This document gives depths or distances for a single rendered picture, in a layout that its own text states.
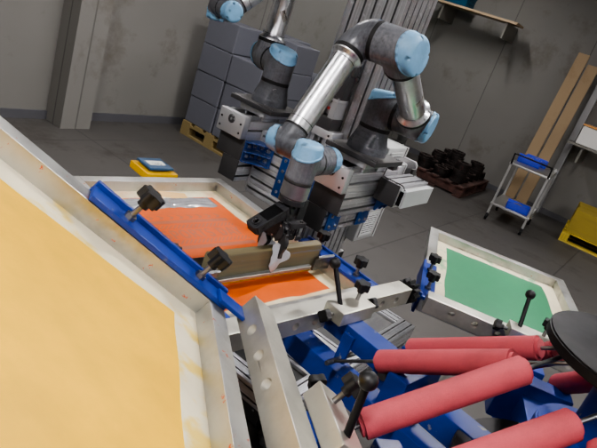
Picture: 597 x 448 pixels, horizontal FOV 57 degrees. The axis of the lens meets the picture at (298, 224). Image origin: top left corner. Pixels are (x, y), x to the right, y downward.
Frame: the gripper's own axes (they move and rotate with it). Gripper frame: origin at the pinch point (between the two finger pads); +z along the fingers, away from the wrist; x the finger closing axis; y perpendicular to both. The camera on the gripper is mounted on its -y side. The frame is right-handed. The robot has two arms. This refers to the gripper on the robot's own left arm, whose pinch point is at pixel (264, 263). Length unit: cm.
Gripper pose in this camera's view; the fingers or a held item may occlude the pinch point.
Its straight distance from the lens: 151.8
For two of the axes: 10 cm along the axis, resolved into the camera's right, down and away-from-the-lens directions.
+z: -3.1, 8.8, 3.5
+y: 6.8, -0.5, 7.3
